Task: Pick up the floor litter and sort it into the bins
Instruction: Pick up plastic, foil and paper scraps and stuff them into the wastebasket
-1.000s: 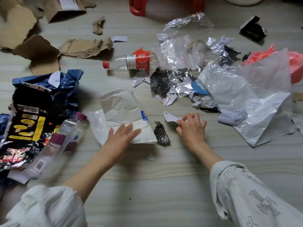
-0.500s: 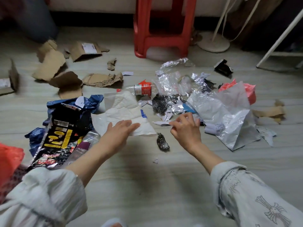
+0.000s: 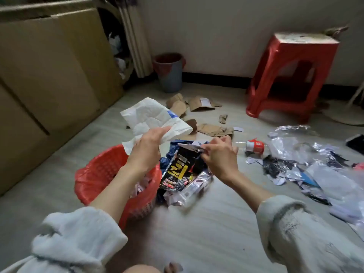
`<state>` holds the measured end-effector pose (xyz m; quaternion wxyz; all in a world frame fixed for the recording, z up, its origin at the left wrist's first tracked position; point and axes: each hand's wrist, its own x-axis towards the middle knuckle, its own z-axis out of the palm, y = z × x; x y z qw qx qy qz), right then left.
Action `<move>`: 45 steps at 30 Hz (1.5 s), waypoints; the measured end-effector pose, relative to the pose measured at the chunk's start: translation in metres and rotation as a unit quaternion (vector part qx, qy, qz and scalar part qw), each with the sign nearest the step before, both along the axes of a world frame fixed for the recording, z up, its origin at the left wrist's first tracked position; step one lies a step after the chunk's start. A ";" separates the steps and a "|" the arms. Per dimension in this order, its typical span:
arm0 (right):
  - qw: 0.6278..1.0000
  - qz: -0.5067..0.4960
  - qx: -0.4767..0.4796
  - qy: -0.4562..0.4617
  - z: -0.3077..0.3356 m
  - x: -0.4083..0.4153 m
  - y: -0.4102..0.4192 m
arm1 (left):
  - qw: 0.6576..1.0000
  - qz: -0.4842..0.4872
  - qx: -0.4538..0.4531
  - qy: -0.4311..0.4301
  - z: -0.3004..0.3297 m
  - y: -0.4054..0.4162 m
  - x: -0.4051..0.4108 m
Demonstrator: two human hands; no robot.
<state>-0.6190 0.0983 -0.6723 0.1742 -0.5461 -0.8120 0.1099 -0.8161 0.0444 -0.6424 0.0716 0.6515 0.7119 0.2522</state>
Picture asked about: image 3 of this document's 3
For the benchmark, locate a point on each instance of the black yellow snack wrapper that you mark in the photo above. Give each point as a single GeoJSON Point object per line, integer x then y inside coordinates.
{"type": "Point", "coordinates": [177, 170]}

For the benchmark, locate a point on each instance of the large open cardboard box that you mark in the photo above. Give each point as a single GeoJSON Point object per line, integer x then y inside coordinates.
{"type": "Point", "coordinates": [118, 48]}

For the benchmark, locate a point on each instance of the white rectangular paper slip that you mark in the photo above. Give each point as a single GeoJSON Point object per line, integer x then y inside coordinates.
{"type": "Point", "coordinates": [239, 129]}

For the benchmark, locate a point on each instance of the red plastic stool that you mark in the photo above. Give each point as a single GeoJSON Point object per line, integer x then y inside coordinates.
{"type": "Point", "coordinates": [293, 52]}

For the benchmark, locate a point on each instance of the clear bottle red label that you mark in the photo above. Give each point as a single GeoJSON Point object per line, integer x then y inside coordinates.
{"type": "Point", "coordinates": [256, 146]}

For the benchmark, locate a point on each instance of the striped brown curtain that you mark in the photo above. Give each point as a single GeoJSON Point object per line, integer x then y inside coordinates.
{"type": "Point", "coordinates": [136, 39]}

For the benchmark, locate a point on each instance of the paint-stained cardboard sheet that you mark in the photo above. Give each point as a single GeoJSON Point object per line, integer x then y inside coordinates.
{"type": "Point", "coordinates": [304, 38]}

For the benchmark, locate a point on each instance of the rounded white paper bit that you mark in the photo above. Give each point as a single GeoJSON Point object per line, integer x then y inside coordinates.
{"type": "Point", "coordinates": [196, 143]}

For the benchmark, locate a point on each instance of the waste basket with red bag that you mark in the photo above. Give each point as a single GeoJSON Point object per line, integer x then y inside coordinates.
{"type": "Point", "coordinates": [99, 173]}

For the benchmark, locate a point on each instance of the person's white left sleeve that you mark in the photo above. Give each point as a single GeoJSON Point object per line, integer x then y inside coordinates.
{"type": "Point", "coordinates": [76, 238]}

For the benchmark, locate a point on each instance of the blue white torn packet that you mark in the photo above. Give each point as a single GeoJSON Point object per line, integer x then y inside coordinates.
{"type": "Point", "coordinates": [310, 179]}

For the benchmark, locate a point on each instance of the silver foil wrapper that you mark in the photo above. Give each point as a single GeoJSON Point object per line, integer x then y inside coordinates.
{"type": "Point", "coordinates": [321, 149]}

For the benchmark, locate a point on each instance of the black patterned plastic piece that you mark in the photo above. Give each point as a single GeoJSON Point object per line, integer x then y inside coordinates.
{"type": "Point", "coordinates": [337, 160]}
{"type": "Point", "coordinates": [275, 166]}

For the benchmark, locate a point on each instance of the white round stand base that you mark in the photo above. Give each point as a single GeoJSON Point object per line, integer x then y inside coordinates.
{"type": "Point", "coordinates": [347, 115]}

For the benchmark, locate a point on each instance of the person's right hand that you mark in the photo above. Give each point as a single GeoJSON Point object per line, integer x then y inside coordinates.
{"type": "Point", "coordinates": [221, 160]}

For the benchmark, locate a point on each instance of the person's right forearm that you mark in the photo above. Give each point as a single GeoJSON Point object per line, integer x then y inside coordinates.
{"type": "Point", "coordinates": [250, 193]}

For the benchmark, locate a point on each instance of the person's left forearm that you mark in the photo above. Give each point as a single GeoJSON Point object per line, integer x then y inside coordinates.
{"type": "Point", "coordinates": [116, 193]}

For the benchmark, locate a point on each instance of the clear bottle purple cap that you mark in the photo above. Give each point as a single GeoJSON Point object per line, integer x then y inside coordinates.
{"type": "Point", "coordinates": [196, 187]}

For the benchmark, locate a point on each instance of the person's left foot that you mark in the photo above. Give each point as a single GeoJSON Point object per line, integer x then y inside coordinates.
{"type": "Point", "coordinates": [173, 267]}

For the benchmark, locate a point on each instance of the torn cardboard pieces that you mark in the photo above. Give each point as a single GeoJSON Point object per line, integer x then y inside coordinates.
{"type": "Point", "coordinates": [210, 129]}

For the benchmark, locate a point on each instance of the person's printed right sleeve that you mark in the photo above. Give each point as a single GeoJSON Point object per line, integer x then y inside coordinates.
{"type": "Point", "coordinates": [301, 238]}

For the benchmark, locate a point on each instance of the white printed torn wrapper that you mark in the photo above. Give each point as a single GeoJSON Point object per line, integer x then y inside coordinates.
{"type": "Point", "coordinates": [170, 199]}

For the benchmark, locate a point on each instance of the beige wooden cabinet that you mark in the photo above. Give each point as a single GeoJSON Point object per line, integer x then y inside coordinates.
{"type": "Point", "coordinates": [42, 82]}

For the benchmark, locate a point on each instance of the grey bin with red liner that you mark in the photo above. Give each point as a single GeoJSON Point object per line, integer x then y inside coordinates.
{"type": "Point", "coordinates": [169, 76]}

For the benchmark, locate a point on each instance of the person's left hand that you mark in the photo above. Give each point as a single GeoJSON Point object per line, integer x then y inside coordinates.
{"type": "Point", "coordinates": [145, 154]}

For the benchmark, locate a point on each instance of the white torn card scrap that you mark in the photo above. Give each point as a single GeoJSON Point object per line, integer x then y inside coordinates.
{"type": "Point", "coordinates": [189, 147]}

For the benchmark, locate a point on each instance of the white poly mailer bag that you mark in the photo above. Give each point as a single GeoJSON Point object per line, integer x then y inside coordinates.
{"type": "Point", "coordinates": [153, 116]}

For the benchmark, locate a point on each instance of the black plastic sheet piece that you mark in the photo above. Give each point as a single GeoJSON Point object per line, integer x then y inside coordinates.
{"type": "Point", "coordinates": [199, 166]}

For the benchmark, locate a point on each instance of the blue plastic bag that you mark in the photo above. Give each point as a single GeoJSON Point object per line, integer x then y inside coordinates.
{"type": "Point", "coordinates": [166, 162]}

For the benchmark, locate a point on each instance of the pile of white paper scraps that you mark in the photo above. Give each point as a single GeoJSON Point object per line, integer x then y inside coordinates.
{"type": "Point", "coordinates": [278, 180]}

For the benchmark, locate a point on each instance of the clear crinkled plastic bag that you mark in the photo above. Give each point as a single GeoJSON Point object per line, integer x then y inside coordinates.
{"type": "Point", "coordinates": [284, 144]}

